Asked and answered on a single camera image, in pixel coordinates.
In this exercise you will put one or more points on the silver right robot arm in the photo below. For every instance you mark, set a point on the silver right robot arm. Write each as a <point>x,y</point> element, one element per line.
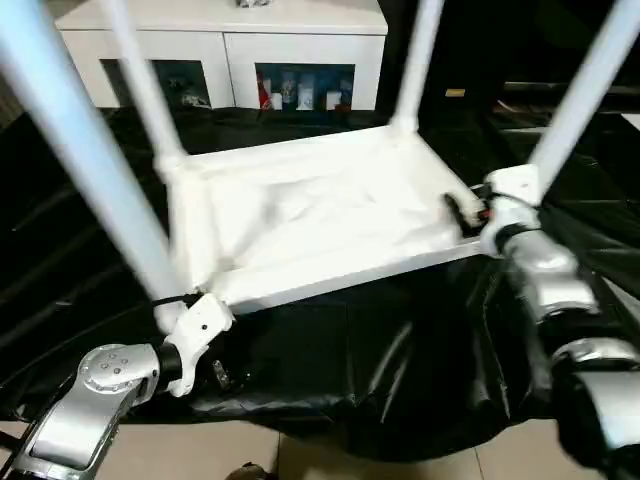
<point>550,280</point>

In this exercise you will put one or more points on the small tan tag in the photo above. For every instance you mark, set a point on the small tan tag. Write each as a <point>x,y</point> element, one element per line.
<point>455,93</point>

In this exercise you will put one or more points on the white flat board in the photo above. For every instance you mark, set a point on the white flat board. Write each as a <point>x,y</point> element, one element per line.
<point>632,122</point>

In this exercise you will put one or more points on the white plastic table top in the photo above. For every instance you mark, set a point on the white plastic table top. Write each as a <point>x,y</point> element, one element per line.
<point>320,210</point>

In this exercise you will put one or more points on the black plastic mat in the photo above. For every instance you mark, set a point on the black plastic mat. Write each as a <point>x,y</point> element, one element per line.
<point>380,370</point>

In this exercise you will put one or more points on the small grey object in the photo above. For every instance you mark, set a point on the small grey object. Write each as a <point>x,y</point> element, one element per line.
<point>252,3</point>

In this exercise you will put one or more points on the black metal rail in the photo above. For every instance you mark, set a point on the black metal rail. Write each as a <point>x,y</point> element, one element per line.
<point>530,88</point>

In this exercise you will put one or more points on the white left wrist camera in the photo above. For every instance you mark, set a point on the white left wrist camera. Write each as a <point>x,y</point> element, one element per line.
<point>200,325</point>

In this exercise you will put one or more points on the white cabinet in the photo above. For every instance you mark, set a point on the white cabinet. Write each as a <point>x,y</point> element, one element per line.
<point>300,40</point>

